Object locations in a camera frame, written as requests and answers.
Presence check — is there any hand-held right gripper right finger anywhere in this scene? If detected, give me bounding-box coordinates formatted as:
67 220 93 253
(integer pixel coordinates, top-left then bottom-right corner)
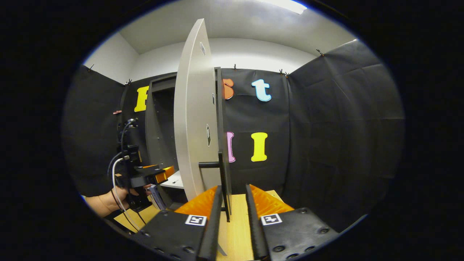
245 184 339 261

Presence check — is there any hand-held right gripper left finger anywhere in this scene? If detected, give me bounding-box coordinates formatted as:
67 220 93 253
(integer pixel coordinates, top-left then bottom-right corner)
136 185 222 261

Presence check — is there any dark grey cabinet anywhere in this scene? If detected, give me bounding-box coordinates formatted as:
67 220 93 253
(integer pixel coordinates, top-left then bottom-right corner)
145 72 189 211

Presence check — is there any beige cabinet door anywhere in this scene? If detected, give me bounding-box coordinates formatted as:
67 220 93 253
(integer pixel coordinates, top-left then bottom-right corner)
173 18 232 222

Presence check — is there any blue-grey book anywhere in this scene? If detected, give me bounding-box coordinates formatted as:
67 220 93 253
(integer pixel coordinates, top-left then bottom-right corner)
148 184 168 211

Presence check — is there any black backdrop cloth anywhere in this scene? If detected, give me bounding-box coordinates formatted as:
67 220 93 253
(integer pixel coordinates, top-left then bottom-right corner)
62 39 405 232

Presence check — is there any long ceiling light panel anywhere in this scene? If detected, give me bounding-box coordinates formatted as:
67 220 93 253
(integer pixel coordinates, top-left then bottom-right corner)
259 0 308 15

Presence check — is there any white cable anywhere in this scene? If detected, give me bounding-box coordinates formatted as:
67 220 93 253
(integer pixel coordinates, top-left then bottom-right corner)
111 157 141 232

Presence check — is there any black cable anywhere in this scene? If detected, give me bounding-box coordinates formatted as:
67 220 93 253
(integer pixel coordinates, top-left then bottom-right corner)
107 152 145 225

